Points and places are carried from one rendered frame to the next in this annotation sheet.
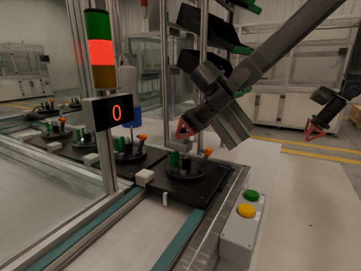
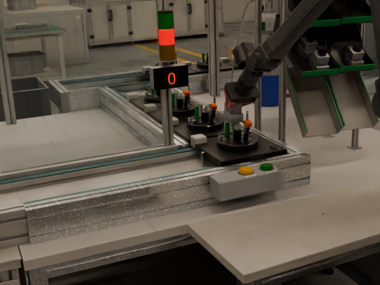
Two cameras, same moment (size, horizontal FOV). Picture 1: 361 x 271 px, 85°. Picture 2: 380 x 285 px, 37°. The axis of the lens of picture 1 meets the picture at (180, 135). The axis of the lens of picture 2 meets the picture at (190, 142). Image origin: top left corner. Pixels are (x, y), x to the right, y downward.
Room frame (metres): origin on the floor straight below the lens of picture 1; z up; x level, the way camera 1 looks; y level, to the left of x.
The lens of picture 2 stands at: (-0.94, -1.00, 1.58)
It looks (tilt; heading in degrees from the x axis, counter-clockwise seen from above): 18 degrees down; 38
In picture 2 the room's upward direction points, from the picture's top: 2 degrees counter-clockwise
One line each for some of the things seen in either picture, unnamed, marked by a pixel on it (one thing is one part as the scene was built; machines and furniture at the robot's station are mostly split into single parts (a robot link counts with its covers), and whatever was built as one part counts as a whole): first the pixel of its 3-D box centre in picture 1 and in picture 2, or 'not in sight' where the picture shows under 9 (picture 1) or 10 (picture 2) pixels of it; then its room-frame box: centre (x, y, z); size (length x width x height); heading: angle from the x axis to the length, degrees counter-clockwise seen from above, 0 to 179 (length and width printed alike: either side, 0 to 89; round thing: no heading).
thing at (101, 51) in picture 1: (101, 52); (166, 36); (0.48, 0.18, 1.33); 0.05 x 0.05 x 0.05
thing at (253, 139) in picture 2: (186, 169); (237, 142); (0.58, -0.02, 0.98); 0.14 x 0.14 x 0.02
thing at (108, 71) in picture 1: (104, 76); (167, 51); (0.48, 0.18, 1.28); 0.05 x 0.05 x 0.05
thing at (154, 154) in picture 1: (128, 145); (204, 115); (0.71, 0.20, 1.01); 0.24 x 0.24 x 0.13; 61
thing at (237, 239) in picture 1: (244, 221); (246, 181); (0.41, -0.17, 0.93); 0.21 x 0.07 x 0.06; 151
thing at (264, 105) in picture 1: (263, 72); not in sight; (4.79, -1.92, 1.13); 3.06 x 1.36 x 2.25; 63
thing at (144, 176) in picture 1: (144, 178); (198, 141); (0.55, 0.11, 0.97); 0.05 x 0.05 x 0.04; 61
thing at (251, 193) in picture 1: (251, 195); (266, 168); (0.47, -0.20, 0.96); 0.04 x 0.04 x 0.02
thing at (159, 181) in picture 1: (186, 174); (237, 147); (0.58, -0.02, 0.96); 0.24 x 0.24 x 0.02; 61
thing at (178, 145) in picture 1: (178, 138); (232, 109); (0.59, 0.01, 1.09); 0.08 x 0.04 x 0.07; 61
